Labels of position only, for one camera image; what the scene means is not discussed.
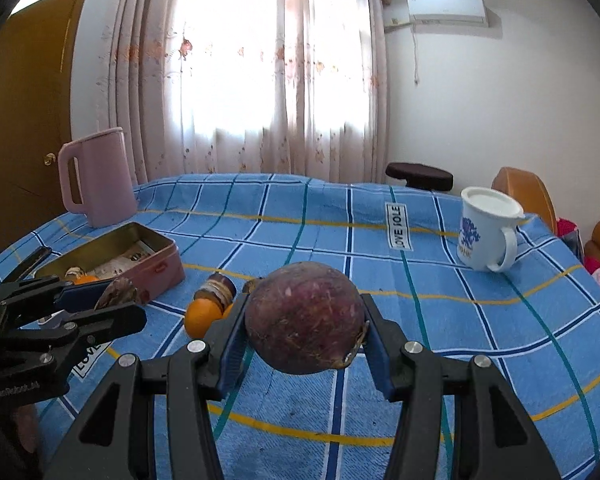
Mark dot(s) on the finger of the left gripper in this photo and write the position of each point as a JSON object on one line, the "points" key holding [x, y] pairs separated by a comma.
{"points": [[71, 338], [37, 297]]}

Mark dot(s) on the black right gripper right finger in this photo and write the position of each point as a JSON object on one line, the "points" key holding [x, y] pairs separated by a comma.
{"points": [[494, 436]]}

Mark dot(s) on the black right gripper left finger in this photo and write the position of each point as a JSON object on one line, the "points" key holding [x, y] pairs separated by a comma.
{"points": [[113, 436]]}

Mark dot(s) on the brown shell-like fruit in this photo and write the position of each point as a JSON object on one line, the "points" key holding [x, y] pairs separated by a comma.
{"points": [[118, 291]]}

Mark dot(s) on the orange tangerine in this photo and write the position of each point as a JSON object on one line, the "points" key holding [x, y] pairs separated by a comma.
{"points": [[199, 316]]}

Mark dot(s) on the large purple round fruit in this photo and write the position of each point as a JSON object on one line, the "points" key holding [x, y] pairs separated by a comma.
{"points": [[305, 318]]}

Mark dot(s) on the small orange fruit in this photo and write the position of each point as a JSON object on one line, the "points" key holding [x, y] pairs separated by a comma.
{"points": [[85, 279]]}

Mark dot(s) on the pink metal tin box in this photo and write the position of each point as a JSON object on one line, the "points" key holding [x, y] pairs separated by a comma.
{"points": [[148, 259]]}

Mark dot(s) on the pink plastic pitcher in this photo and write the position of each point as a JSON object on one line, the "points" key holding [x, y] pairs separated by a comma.
{"points": [[103, 178]]}

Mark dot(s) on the blue checkered tablecloth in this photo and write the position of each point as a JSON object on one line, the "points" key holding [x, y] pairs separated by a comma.
{"points": [[538, 322]]}

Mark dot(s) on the brown striped round jar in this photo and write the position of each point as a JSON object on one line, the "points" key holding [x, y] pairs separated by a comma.
{"points": [[219, 289]]}

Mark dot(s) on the dark wrinkled passion fruit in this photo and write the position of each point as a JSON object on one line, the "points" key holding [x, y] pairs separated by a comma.
{"points": [[250, 285]]}

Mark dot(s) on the white blue floral mug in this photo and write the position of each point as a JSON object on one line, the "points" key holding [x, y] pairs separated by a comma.
{"points": [[487, 229]]}

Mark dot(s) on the pink red clothes pile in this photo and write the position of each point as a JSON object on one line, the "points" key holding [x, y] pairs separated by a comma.
{"points": [[590, 259]]}

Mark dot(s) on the brown wooden door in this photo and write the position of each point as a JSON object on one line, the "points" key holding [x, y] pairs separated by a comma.
{"points": [[36, 48]]}

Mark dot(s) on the orange chair back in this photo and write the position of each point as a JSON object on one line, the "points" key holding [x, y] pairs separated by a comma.
{"points": [[529, 190]]}

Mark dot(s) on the dark round stool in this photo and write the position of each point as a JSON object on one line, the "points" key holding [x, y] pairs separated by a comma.
{"points": [[420, 176]]}

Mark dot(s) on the floral sheer curtain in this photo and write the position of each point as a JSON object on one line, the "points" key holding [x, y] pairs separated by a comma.
{"points": [[250, 86]]}

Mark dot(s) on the white air conditioner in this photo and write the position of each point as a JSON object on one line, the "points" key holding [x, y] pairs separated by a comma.
{"points": [[463, 12]]}

